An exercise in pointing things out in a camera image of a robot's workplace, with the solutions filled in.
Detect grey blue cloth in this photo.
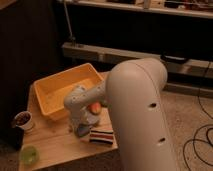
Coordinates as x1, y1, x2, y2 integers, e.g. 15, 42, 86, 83
76, 124, 92, 137

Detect wooden table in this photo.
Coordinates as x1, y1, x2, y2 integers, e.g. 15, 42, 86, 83
18, 86, 117, 171

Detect white cup with brown contents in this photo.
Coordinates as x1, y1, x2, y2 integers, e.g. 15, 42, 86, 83
14, 111, 34, 131

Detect yellow plastic bin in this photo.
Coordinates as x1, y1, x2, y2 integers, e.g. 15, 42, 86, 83
33, 63, 103, 121

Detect grey metal shelf rail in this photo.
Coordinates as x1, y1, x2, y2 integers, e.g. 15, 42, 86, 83
62, 42, 213, 79

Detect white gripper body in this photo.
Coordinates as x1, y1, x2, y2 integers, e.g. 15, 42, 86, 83
69, 115, 100, 135

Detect black floor cables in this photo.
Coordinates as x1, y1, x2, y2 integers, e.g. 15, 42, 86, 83
182, 59, 213, 168

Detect orange toy fruit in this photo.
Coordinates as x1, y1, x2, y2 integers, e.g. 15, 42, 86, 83
88, 102, 102, 115

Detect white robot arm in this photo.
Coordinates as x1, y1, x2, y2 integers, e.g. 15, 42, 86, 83
64, 58, 180, 171

